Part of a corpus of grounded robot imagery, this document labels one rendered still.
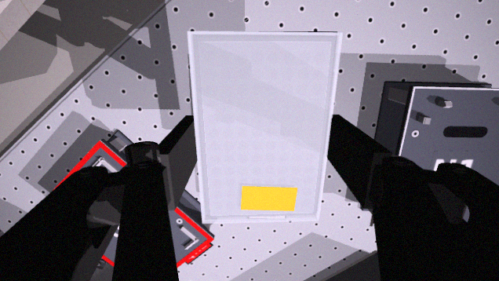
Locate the white rectangular plate lid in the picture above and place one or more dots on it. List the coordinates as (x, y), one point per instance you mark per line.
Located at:
(262, 104)

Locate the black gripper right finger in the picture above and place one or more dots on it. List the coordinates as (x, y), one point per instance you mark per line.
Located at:
(415, 240)

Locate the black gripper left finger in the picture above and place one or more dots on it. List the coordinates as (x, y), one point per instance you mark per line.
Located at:
(58, 240)

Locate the dark grey work table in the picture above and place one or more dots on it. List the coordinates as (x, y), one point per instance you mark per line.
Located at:
(143, 88)

